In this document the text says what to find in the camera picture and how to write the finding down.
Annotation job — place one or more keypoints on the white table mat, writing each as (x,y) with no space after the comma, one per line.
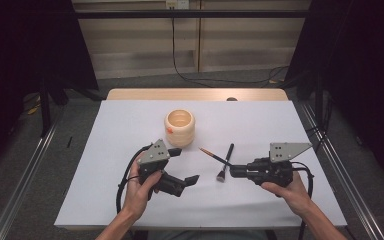
(200,200)

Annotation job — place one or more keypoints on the black silver-ferrule makeup brush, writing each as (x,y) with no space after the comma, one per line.
(227,160)

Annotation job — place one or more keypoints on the black stand pole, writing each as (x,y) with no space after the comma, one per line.
(45,110)
(319,100)

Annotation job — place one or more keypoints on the person's left hand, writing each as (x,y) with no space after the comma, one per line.
(138,196)

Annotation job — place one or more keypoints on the wooden table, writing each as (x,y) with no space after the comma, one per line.
(180,94)

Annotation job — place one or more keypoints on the thin dark gold-ferrule brush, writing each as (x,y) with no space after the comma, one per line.
(213,156)

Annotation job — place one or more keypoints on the aluminium floor rail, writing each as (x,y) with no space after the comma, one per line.
(346,173)
(23,173)

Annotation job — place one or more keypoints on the dark table grommet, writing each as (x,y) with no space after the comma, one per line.
(231,99)

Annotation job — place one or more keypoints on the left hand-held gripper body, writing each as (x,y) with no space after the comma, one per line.
(155,155)

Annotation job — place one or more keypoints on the person's right hand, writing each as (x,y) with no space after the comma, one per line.
(295,198)

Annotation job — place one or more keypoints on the cream ringed duck cup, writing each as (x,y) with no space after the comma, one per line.
(180,130)

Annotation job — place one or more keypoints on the white wall outlet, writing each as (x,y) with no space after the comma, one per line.
(177,4)

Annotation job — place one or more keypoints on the small black floor item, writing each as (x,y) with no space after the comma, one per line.
(69,142)

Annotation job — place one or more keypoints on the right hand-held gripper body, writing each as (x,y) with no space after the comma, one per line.
(273,171)

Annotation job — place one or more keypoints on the black curtain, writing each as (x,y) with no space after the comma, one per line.
(363,83)
(20,66)

